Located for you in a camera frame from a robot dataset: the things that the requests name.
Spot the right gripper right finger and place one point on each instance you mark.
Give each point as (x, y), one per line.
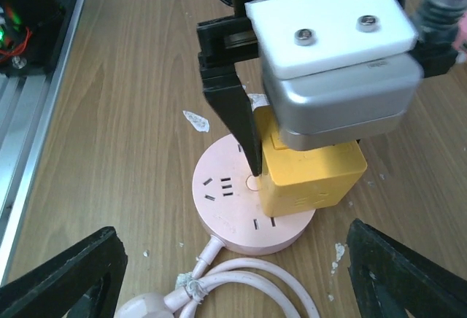
(392, 280)

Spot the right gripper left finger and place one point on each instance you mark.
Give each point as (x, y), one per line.
(83, 281)

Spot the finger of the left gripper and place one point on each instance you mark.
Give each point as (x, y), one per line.
(225, 94)

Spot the round pink socket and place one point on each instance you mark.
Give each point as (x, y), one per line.
(227, 200)

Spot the yellow cube socket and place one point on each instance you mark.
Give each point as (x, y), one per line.
(299, 181)

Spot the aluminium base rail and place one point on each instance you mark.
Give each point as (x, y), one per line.
(27, 106)

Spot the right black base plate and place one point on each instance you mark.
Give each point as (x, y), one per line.
(32, 35)

